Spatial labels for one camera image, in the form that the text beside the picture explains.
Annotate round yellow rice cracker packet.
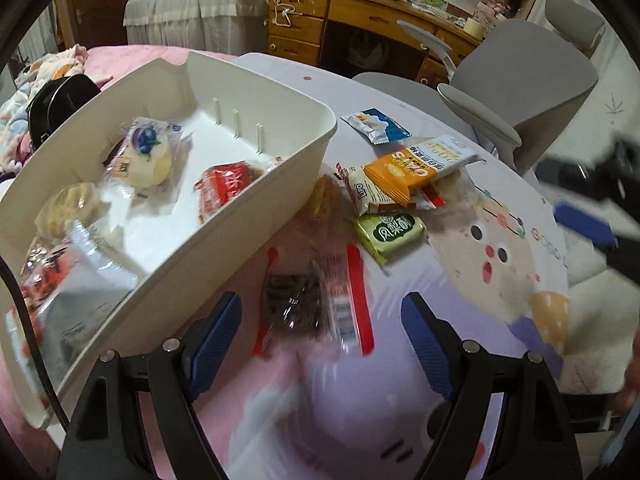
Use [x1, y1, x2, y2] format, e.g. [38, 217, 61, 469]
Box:
[303, 174, 342, 232]

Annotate person right hand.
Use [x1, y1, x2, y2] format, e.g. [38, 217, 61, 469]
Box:
[614, 330, 640, 413]

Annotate white floral curtain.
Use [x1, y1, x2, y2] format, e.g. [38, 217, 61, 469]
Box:
[524, 0, 640, 396]

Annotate blue white cookie packet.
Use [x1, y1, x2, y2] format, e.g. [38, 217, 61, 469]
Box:
[341, 108, 412, 145]

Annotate black handbag with strap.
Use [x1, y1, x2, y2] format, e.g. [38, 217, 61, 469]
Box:
[27, 74, 101, 153]

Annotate grey office chair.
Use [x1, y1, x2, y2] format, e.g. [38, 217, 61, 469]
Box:
[355, 0, 605, 174]

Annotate green pineapple cake packet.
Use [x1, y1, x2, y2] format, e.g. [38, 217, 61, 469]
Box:
[352, 211, 428, 266]

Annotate clear bag yellow puffs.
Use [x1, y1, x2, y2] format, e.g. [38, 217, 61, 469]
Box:
[35, 182, 107, 240]

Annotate red hawthorn snack packet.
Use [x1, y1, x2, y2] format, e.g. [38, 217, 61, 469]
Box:
[193, 157, 284, 224]

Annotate red white apple chips bag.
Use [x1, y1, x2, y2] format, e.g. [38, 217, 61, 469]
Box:
[21, 221, 139, 388]

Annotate wooden desk with drawers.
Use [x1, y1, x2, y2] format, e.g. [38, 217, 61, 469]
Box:
[265, 0, 480, 87]

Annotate orange oats bar packet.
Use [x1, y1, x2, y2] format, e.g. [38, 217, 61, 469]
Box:
[363, 136, 480, 206]

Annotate dark raisin red-edged packet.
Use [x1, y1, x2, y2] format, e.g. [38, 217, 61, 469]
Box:
[253, 243, 375, 356]

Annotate blueberry cake packet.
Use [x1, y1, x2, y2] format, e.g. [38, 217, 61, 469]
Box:
[100, 117, 183, 197]

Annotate patterned fleece blanket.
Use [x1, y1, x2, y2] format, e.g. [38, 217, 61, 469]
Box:
[1, 44, 113, 174]

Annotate white red-edged cracker packet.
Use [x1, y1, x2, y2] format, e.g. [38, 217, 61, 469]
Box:
[336, 164, 446, 217]

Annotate white plastic storage tray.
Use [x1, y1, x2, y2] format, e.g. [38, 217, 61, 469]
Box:
[0, 50, 339, 430]

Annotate brown wooden door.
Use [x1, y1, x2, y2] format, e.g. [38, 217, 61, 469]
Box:
[54, 0, 128, 49]

